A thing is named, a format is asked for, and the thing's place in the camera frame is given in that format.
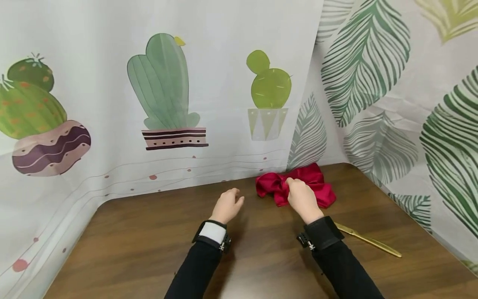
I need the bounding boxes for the person's right hand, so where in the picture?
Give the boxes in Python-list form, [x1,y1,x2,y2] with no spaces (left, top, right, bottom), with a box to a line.
[285,177,325,225]

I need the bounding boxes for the person's left hand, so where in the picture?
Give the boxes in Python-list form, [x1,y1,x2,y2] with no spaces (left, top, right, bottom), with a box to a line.
[209,188,245,225]

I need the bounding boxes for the red satin cloth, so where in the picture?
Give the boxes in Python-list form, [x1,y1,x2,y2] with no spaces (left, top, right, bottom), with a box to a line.
[255,163,337,209]

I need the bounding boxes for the person's left forearm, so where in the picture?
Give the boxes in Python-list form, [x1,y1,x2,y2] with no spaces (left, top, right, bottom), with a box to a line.
[164,240,224,299]

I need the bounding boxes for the person's right forearm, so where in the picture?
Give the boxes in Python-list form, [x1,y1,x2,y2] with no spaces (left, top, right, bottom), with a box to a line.
[312,240,385,299]

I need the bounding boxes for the black wrist band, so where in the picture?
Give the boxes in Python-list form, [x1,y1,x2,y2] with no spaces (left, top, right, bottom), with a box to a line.
[296,216,345,251]
[192,220,232,252]

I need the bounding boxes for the gold table knife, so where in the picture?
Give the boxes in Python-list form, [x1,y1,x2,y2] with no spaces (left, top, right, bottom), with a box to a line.
[334,222,403,258]

